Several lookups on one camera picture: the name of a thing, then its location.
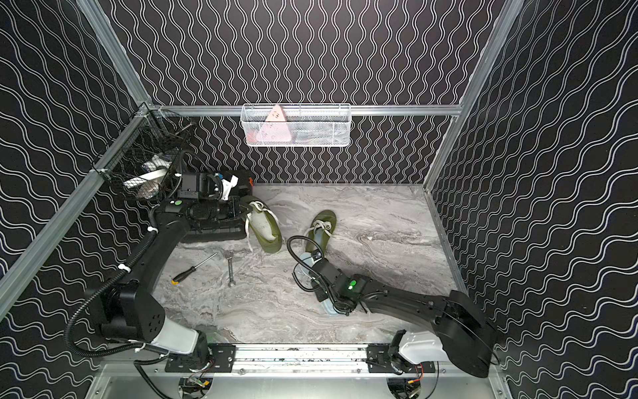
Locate screwdriver black yellow handle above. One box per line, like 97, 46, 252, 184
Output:
171, 253, 217, 285

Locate metal wrench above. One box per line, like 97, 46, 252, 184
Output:
227, 255, 236, 288

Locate white items in black basket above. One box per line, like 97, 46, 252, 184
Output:
123, 155, 171, 200

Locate green shoe one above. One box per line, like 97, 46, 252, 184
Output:
240, 196, 282, 254
305, 209, 337, 253

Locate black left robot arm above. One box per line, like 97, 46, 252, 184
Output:
63, 170, 254, 370

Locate white wire basket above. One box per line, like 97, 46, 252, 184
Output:
240, 103, 352, 147

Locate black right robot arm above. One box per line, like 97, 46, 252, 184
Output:
306, 259, 498, 378

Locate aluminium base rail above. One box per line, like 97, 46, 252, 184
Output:
99, 342, 499, 377

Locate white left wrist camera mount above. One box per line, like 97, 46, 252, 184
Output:
220, 175, 239, 201

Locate black wire basket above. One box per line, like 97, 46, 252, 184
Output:
96, 107, 195, 203

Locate pink triangle card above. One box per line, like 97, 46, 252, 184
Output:
255, 104, 292, 144

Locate black tool case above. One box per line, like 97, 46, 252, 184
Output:
176, 170, 255, 244

